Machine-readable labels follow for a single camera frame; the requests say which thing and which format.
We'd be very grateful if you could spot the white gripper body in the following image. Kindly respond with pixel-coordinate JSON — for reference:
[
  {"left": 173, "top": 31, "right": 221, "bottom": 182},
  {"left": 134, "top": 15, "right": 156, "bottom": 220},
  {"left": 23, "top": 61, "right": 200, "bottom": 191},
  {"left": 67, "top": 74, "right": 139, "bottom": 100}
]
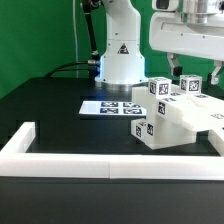
[{"left": 149, "top": 0, "right": 224, "bottom": 61}]

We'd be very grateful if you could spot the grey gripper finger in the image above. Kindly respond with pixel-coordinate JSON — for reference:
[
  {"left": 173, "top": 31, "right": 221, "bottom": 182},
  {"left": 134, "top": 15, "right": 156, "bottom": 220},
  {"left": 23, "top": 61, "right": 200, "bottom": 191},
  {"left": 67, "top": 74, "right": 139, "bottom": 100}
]
[
  {"left": 167, "top": 53, "right": 183, "bottom": 77},
  {"left": 211, "top": 61, "right": 224, "bottom": 85}
]

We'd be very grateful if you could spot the white tagged cube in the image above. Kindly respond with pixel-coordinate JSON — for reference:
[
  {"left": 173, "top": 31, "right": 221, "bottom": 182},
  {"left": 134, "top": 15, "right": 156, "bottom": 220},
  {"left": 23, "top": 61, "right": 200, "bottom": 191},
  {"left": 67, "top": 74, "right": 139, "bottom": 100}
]
[
  {"left": 148, "top": 77, "right": 172, "bottom": 97},
  {"left": 179, "top": 75, "right": 202, "bottom": 94}
]

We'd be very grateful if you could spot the white chair back part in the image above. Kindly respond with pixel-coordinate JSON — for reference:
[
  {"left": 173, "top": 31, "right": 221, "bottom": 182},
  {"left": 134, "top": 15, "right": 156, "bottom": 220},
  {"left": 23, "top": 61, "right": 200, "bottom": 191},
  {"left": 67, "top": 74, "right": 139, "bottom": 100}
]
[{"left": 132, "top": 85, "right": 224, "bottom": 132}]

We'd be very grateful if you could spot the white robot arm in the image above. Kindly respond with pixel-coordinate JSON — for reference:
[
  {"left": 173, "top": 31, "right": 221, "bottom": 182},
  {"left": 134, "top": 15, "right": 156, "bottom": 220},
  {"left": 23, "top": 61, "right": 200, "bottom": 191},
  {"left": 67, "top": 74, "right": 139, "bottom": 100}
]
[{"left": 96, "top": 0, "right": 224, "bottom": 87}]

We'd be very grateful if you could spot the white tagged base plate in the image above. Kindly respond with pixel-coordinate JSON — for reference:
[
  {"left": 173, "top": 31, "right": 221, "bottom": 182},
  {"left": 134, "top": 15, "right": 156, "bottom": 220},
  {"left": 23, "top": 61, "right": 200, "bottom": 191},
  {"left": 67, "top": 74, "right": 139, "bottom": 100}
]
[{"left": 79, "top": 101, "right": 146, "bottom": 116}]

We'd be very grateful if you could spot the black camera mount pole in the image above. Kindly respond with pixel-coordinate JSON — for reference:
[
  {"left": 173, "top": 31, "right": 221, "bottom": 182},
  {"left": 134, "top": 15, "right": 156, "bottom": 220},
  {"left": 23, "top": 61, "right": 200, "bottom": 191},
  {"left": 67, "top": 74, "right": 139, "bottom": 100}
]
[{"left": 81, "top": 0, "right": 100, "bottom": 60}]

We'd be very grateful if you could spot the thin white cable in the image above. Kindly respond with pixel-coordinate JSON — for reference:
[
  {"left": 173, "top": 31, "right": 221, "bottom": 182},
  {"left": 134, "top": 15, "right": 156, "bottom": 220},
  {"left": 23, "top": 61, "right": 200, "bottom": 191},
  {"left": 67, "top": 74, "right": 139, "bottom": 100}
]
[{"left": 72, "top": 0, "right": 80, "bottom": 79}]

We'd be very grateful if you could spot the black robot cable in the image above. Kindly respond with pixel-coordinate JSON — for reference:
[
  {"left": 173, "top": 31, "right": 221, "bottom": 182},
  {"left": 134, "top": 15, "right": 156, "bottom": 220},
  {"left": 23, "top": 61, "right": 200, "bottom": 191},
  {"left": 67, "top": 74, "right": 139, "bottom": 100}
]
[{"left": 44, "top": 61, "right": 100, "bottom": 79}]

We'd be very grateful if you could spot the white U-shaped fence frame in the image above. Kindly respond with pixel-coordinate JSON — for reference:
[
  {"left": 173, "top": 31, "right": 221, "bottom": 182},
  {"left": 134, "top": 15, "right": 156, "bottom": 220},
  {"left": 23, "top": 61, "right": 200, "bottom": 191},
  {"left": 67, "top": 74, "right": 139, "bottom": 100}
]
[{"left": 0, "top": 122, "right": 224, "bottom": 181}]

